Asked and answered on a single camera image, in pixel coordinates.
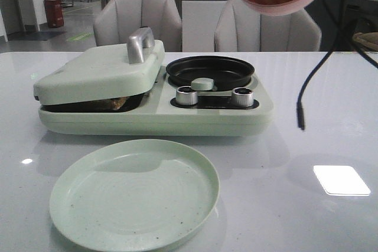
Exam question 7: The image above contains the bread slice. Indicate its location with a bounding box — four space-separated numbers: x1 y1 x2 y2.
84 97 129 110

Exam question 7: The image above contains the breakfast maker lid with handle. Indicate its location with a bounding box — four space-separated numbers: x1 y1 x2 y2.
34 28 165 106

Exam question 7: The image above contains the mint green breakfast maker base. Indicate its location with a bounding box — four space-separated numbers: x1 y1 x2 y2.
38 67 273 136

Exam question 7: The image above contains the left silver control knob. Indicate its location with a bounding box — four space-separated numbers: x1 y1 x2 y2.
175 86 198 106

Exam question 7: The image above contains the silver control knob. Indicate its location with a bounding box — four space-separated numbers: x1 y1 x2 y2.
175 86 198 106
231 87 254 107

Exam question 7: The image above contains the black round frying pan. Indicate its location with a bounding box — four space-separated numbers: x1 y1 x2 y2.
166 55 255 91

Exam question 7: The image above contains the right silver control knob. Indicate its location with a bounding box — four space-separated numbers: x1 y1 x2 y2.
231 87 254 107

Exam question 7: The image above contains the mint green round plate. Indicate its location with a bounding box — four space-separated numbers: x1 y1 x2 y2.
50 139 220 251

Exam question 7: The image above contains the right grey upholstered chair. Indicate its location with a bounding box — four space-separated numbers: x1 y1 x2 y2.
214 0 322 52

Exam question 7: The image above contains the grey upholstered chair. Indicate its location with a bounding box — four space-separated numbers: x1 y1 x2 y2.
93 0 183 52
214 0 322 52

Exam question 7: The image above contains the left grey upholstered chair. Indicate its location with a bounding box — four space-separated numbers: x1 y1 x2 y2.
93 0 183 52

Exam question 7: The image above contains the white drawer cabinet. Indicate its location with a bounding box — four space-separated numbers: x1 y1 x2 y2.
182 0 228 52

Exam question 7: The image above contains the red trash bin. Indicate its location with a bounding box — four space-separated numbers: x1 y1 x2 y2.
44 0 64 28

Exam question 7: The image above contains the dark sideboard with white top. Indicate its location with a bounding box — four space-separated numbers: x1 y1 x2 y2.
305 0 377 51

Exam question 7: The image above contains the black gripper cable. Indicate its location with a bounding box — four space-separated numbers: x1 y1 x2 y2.
296 0 378 131

